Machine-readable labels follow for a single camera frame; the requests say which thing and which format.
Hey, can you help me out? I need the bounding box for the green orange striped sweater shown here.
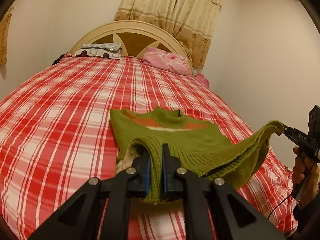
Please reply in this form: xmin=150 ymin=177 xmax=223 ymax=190
xmin=110 ymin=107 xmax=284 ymax=203

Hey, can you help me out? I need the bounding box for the red white plaid bedsheet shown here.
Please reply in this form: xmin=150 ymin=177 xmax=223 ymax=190
xmin=0 ymin=55 xmax=299 ymax=240

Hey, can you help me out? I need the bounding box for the dark right sleeve forearm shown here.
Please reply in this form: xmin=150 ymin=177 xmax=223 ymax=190
xmin=291 ymin=194 xmax=319 ymax=239

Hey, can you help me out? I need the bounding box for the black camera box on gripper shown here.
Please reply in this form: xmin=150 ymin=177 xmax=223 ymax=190
xmin=308 ymin=105 xmax=320 ymax=141

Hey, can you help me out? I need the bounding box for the cream wooden headboard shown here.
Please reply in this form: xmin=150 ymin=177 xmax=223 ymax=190
xmin=70 ymin=20 xmax=193 ymax=75

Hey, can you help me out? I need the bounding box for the person's right hand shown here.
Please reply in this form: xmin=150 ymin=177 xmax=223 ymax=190
xmin=291 ymin=146 xmax=320 ymax=207

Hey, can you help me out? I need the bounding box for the beige left window curtain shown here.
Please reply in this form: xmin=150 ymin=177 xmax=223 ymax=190
xmin=0 ymin=5 xmax=14 ymax=66

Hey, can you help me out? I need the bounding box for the dark cloth at bedside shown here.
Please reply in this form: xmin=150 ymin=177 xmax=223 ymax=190
xmin=52 ymin=54 xmax=65 ymax=66

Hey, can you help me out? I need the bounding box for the pink floral blanket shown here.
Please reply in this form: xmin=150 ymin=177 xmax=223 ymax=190
xmin=142 ymin=47 xmax=190 ymax=76

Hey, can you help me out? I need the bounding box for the beige window curtain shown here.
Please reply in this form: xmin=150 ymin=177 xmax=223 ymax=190
xmin=114 ymin=0 xmax=222 ymax=69
xmin=0 ymin=5 xmax=14 ymax=66

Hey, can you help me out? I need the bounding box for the grey white patterned pillow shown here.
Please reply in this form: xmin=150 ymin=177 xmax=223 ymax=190
xmin=72 ymin=42 xmax=123 ymax=60

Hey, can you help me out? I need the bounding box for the beige centre window curtain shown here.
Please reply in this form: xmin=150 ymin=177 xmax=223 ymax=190
xmin=114 ymin=0 xmax=222 ymax=69

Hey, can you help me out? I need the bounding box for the pink cloth beside bed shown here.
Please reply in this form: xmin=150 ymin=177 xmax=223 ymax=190
xmin=195 ymin=74 xmax=210 ymax=89

